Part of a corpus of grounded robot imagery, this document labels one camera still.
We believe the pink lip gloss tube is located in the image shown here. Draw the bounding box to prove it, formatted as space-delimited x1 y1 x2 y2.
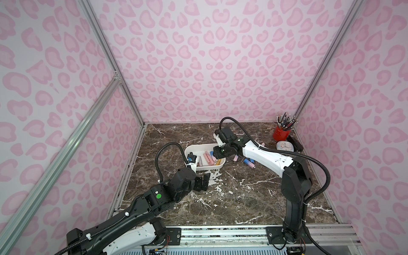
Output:
204 151 215 166

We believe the white plastic storage box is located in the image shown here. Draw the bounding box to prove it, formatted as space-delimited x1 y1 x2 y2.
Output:
184 143 226 172

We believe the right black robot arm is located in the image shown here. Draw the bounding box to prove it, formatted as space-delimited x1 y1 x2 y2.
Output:
213 118 331 246

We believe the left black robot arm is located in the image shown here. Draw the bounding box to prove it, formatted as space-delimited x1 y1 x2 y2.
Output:
58 142 210 255

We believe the red pen holder cup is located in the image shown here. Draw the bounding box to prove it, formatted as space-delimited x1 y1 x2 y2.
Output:
273 126 291 142

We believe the white round alarm clock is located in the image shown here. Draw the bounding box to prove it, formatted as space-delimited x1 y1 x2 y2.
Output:
276 141 294 152

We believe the bundle of pens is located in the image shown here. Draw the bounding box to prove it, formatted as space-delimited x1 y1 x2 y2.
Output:
276 112 298 131

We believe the black object behind clock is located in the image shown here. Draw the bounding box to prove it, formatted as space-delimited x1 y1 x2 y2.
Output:
287 135 304 153

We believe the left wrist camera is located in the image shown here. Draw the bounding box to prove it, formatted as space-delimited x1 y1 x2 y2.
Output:
186 152 198 173

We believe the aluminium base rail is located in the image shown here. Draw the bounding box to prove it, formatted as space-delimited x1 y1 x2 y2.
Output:
85 224 367 255

